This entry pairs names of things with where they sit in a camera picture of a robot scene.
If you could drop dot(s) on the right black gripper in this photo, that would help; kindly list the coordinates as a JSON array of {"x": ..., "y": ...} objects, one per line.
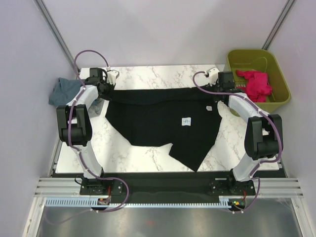
[{"x": 217, "y": 82}]

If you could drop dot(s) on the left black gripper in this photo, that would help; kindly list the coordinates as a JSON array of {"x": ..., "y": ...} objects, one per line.
[{"x": 112, "y": 88}]

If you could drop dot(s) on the black t shirt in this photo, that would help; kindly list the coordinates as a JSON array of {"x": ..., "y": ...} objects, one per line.
[{"x": 186, "y": 118}]

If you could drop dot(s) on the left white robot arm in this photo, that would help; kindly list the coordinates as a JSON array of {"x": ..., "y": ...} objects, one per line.
[{"x": 74, "y": 126}]

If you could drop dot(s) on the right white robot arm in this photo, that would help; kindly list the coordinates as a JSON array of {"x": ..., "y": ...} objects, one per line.
[{"x": 263, "y": 140}]

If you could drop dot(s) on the pink t shirt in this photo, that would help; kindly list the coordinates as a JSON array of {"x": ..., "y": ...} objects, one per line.
[{"x": 257, "y": 87}]

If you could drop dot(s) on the folded teal t shirt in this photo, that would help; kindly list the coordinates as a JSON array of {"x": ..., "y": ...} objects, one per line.
[{"x": 64, "y": 91}]

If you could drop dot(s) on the olive green plastic tub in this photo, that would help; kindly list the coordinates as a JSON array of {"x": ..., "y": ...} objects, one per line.
[{"x": 263, "y": 61}]

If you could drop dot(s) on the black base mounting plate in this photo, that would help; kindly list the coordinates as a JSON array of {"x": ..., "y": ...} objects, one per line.
[{"x": 167, "y": 186}]

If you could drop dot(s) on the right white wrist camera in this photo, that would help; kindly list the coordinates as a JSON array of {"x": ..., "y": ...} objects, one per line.
[{"x": 212, "y": 75}]

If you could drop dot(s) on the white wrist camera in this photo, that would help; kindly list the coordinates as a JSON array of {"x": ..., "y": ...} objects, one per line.
[
  {"x": 212, "y": 75},
  {"x": 112, "y": 76}
]

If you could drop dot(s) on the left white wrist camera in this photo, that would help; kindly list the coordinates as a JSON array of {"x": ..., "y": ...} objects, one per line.
[{"x": 112, "y": 76}]

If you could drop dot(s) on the right aluminium corner post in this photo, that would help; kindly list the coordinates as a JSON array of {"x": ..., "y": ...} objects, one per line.
[{"x": 278, "y": 23}]

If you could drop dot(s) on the aluminium corner post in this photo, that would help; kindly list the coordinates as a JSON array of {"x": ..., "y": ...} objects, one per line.
[
  {"x": 278, "y": 23},
  {"x": 56, "y": 33}
]

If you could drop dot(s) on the left aluminium corner post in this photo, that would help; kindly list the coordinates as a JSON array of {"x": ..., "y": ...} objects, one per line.
[{"x": 56, "y": 33}]

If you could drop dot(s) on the aluminium frame rail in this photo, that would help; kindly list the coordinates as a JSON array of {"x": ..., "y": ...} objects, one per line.
[{"x": 269, "y": 188}]

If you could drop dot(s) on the white slotted cable duct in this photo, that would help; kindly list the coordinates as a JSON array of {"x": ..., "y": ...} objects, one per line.
[{"x": 94, "y": 202}]

